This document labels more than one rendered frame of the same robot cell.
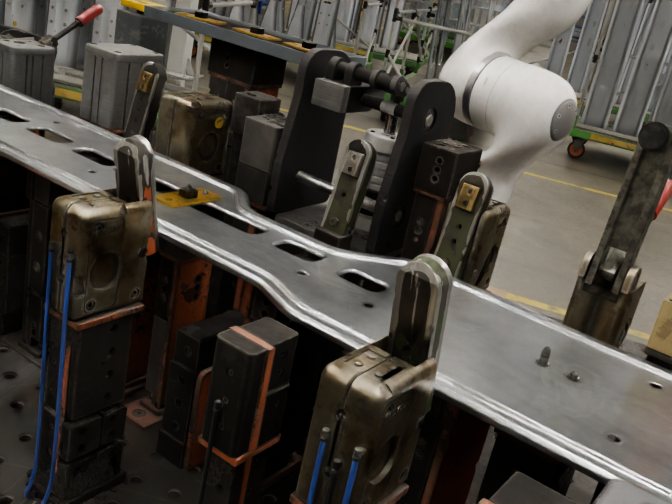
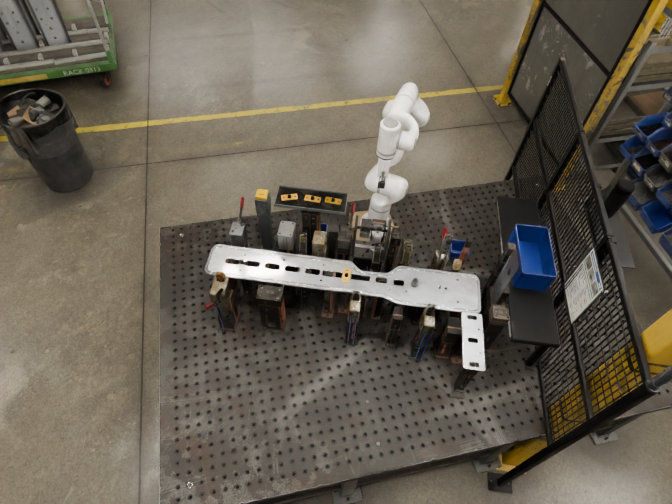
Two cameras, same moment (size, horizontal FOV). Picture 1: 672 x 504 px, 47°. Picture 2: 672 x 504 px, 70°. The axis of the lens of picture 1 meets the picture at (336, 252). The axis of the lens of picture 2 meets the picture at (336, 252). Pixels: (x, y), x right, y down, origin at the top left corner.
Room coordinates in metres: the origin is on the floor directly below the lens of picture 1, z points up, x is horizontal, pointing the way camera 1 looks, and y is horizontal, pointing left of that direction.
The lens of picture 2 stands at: (-0.24, 0.85, 2.99)
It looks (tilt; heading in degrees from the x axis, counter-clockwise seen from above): 54 degrees down; 333
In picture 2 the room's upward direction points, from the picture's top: 3 degrees clockwise
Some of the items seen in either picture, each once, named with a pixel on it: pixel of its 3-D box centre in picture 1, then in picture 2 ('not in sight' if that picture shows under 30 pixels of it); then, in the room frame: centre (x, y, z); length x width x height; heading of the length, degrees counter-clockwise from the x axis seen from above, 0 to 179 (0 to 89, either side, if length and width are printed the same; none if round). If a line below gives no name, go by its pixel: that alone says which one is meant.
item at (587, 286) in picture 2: not in sight; (584, 286); (0.27, -0.62, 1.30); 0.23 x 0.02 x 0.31; 148
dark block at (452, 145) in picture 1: (415, 296); (391, 257); (0.95, -0.12, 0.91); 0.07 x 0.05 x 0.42; 148
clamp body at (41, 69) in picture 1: (19, 143); (241, 248); (1.34, 0.60, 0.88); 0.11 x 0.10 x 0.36; 148
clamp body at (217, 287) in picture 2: not in sight; (225, 304); (1.04, 0.79, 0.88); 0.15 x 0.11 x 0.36; 148
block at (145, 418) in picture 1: (180, 309); (345, 289); (0.90, 0.18, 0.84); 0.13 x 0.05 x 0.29; 148
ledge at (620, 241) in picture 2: not in sight; (611, 226); (0.41, -0.80, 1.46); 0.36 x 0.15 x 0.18; 148
